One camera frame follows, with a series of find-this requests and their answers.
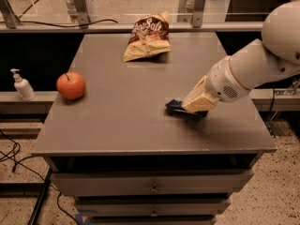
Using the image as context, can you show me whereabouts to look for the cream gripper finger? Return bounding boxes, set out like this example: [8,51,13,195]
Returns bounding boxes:
[182,90,220,113]
[191,76,207,97]

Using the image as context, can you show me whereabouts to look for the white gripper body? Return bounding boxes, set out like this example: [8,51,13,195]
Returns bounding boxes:
[205,56,249,102]

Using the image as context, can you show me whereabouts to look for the blue rxbar blueberry wrapper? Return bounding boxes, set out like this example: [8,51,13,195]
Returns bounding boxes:
[165,99,208,117]

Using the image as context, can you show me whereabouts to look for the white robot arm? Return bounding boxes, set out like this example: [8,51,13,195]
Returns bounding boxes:
[182,2,300,113]

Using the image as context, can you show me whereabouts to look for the red apple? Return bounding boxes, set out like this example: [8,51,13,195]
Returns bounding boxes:
[56,72,85,100]

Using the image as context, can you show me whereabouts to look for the brown yellow chip bag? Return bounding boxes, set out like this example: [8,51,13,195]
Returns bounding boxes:
[123,11,171,62]

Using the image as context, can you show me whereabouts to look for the top grey drawer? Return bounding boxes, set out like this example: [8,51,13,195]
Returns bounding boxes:
[51,169,254,197]

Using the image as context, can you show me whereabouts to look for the grey drawer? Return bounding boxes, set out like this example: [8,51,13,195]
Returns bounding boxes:
[51,169,254,197]
[75,198,231,217]

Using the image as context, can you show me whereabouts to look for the grey drawer cabinet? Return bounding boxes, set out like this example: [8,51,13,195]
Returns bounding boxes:
[33,33,276,225]

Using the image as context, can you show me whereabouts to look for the white pump bottle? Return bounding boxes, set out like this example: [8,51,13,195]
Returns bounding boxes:
[10,68,36,101]

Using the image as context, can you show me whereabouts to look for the right metal bracket post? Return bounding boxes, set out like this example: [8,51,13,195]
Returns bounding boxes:
[177,0,206,28]

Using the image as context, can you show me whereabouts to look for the metal bracket post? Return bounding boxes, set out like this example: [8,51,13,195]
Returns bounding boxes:
[177,0,206,28]
[65,0,90,28]

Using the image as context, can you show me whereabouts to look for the left metal bracket post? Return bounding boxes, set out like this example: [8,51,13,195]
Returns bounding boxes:
[65,0,90,28]

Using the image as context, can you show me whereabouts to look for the black cable on ledge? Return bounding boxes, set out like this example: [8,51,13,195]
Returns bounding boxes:
[18,0,119,29]

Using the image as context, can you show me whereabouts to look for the black cable on floor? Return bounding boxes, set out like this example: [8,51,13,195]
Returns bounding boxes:
[0,128,83,225]

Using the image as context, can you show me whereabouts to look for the far left metal bracket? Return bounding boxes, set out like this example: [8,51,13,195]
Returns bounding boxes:
[0,0,20,29]

